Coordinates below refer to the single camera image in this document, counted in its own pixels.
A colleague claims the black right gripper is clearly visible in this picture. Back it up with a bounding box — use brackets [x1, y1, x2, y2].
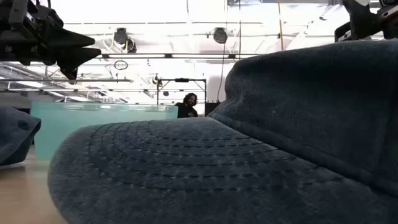
[334, 0, 398, 43]

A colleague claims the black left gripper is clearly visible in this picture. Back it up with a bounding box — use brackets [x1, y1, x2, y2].
[0, 0, 103, 81]

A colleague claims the dark blue denim cap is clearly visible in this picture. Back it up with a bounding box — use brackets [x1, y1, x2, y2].
[0, 105, 42, 167]
[47, 39, 398, 224]

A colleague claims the teal translucent plastic bin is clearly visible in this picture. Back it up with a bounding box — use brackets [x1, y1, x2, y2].
[30, 101, 179, 160]

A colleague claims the overhead LED light bar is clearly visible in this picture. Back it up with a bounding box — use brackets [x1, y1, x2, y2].
[101, 52, 262, 60]

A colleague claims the person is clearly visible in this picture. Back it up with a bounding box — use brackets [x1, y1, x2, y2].
[174, 92, 199, 119]

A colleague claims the black equipment box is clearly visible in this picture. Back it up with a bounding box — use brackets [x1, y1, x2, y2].
[204, 101, 222, 118]

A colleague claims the gray ceiling rail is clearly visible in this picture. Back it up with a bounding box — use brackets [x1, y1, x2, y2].
[6, 88, 206, 93]
[0, 77, 134, 83]

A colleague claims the black ceiling cable reel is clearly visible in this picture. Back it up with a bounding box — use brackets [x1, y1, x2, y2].
[126, 37, 137, 54]
[113, 27, 129, 45]
[213, 27, 228, 44]

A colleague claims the yellow hanging cord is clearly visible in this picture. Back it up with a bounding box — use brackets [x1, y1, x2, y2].
[277, 0, 285, 51]

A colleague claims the black background rig frame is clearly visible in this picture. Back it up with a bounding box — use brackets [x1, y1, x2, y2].
[156, 77, 208, 106]

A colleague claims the thin black hanging cable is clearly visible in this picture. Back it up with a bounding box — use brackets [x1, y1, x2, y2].
[238, 0, 242, 60]
[216, 42, 226, 102]

